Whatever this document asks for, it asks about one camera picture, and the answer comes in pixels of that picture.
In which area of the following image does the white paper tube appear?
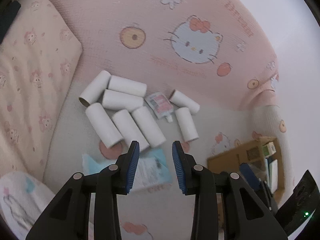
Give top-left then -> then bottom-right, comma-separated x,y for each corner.
107,75 -> 147,98
85,102 -> 123,148
131,106 -> 166,148
112,109 -> 150,152
79,70 -> 111,107
102,89 -> 144,113

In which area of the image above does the white patterned plush cloth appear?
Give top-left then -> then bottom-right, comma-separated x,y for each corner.
1,171 -> 55,239

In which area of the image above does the brown cardboard box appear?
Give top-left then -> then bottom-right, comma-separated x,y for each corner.
207,137 -> 285,204

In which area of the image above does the green white small box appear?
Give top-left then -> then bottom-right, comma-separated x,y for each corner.
262,141 -> 277,158

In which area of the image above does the blue face mask packet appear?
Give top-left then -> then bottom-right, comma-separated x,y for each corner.
82,148 -> 172,191

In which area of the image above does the small white tube lower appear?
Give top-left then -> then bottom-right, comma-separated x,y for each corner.
175,107 -> 199,142

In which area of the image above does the small white tube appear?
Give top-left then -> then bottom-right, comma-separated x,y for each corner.
175,107 -> 199,142
169,90 -> 200,115

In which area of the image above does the small white tube upper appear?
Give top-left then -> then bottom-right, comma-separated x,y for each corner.
169,90 -> 200,115

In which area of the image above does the small pink spout pouch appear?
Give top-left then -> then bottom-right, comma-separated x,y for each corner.
145,92 -> 174,123

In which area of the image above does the cream patterned pillow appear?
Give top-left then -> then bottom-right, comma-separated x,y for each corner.
1,0 -> 82,180

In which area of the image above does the pink Hello Kitty blanket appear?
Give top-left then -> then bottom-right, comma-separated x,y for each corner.
42,0 -> 279,240

